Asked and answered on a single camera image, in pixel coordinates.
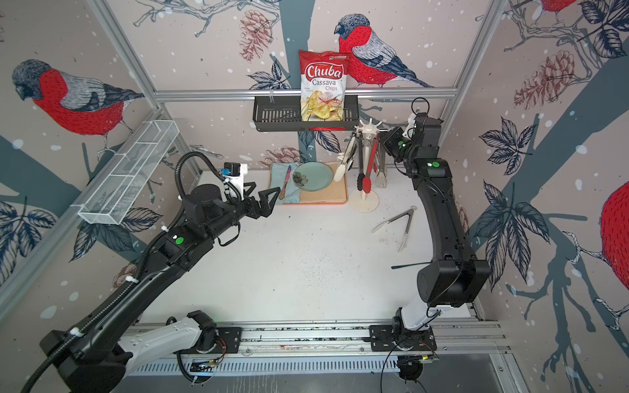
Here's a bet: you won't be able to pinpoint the Chuba cassava chips bag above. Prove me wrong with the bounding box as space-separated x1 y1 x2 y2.
299 50 349 122

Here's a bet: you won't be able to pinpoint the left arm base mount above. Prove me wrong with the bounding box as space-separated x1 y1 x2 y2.
180 310 242 355

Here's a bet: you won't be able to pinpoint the cream utensil rack stand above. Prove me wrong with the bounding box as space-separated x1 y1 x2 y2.
349 119 382 213

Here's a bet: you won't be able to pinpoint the red silicone tongs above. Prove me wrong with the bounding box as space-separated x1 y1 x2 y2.
362 136 378 194

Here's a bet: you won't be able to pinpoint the light blue cloth napkin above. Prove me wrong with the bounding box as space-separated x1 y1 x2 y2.
270 163 301 205

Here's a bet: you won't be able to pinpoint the green ceramic plate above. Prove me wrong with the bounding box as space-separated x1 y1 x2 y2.
293 162 334 192

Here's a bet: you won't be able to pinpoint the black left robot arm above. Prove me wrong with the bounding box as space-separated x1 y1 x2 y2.
22 152 281 392

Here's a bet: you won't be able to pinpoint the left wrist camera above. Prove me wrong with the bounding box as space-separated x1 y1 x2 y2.
221 162 248 201

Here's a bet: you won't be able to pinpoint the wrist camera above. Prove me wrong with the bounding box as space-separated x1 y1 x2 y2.
221 162 248 201
403 113 417 141

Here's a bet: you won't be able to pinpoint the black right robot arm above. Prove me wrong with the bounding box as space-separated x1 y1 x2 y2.
381 112 490 331

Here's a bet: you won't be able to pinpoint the white mesh wall basket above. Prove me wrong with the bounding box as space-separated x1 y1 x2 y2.
78 120 180 225

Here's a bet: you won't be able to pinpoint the black steel tongs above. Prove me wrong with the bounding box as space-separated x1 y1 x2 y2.
356 132 365 192

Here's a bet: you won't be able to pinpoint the colourful handled knife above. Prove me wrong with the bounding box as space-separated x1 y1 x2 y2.
278 165 293 200

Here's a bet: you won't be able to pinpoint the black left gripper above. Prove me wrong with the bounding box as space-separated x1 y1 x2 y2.
204 179 279 242

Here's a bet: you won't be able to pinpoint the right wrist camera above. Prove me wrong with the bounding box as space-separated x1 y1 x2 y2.
403 113 417 141

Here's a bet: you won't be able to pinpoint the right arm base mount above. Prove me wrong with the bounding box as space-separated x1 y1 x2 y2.
363 308 437 352

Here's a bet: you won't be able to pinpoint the black wire shelf basket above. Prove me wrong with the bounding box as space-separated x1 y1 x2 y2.
252 95 360 132

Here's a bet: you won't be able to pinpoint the plain steel tongs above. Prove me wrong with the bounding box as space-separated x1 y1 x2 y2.
370 205 418 253

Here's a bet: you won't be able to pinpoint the orange tray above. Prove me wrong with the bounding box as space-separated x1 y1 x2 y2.
290 163 347 205

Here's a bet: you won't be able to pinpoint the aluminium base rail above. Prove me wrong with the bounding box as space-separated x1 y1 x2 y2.
119 318 514 380

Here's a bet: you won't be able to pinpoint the cream handled utensil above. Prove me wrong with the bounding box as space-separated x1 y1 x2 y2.
374 137 388 188

